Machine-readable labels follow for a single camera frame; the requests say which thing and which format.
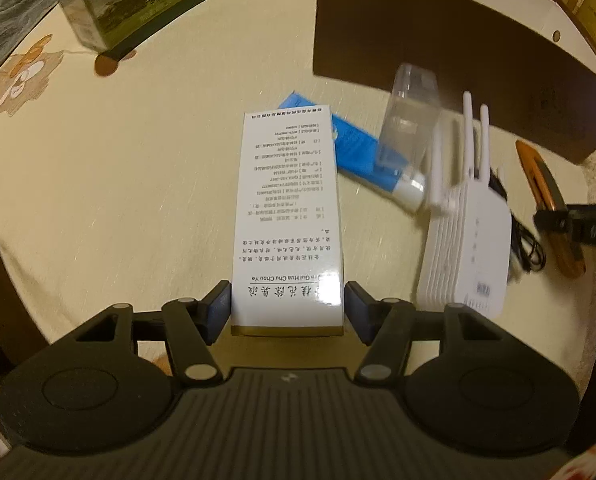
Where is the white tall printed carton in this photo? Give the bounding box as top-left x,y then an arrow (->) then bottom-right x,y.
230,105 -> 346,338

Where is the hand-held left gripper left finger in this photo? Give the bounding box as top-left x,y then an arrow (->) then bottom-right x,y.
75,280 -> 233,387

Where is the black cable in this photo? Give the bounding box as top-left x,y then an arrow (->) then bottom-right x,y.
493,170 -> 547,274

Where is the white wifi repeater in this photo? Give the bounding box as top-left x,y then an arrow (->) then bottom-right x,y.
417,91 -> 513,319

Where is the clear plastic container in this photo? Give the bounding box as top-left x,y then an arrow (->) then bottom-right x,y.
375,63 -> 441,211

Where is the grey towel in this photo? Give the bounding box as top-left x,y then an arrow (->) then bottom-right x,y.
0,0 -> 58,81

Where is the blue milk carton box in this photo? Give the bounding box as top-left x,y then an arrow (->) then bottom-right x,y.
40,0 -> 259,54

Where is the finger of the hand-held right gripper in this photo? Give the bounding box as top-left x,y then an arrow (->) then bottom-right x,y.
534,207 -> 574,234

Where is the brown storage box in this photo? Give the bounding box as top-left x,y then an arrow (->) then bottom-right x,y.
312,0 -> 596,165

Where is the red white printed packet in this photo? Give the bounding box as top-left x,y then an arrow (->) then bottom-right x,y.
563,442 -> 596,480

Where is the orange utility knife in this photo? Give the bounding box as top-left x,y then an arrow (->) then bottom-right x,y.
515,140 -> 587,276

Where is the blue tube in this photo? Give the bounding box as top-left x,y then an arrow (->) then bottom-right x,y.
278,91 -> 411,200

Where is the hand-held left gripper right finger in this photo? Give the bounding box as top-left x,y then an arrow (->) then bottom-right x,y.
344,282 -> 504,387

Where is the cream printed tablecloth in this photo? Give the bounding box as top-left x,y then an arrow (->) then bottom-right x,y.
0,0 -> 596,377

